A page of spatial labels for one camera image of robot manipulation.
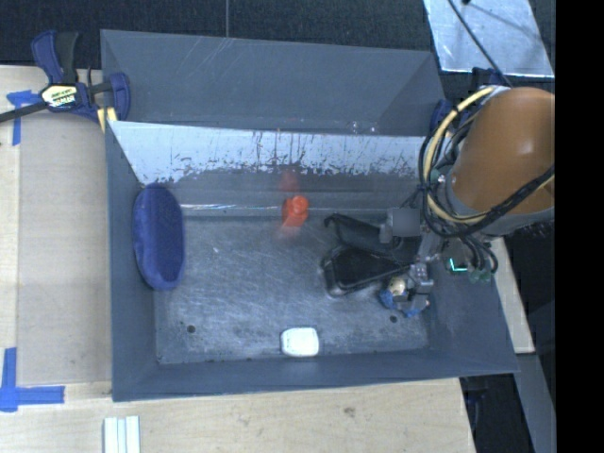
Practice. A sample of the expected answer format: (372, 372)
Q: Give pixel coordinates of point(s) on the blue and yellow toy figure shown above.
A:
(395, 291)

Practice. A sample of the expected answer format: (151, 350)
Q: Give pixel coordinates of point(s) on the grey metal bin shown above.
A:
(264, 276)

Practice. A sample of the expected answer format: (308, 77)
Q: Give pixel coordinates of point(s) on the white rounded small box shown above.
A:
(299, 341)

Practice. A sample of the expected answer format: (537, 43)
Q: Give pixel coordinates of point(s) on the red-orange plastic toy piece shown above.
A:
(295, 210)

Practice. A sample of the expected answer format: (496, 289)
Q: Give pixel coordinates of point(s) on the black soft case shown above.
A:
(363, 236)

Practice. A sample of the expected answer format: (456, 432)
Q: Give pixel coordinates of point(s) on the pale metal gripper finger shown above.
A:
(424, 289)
(417, 273)

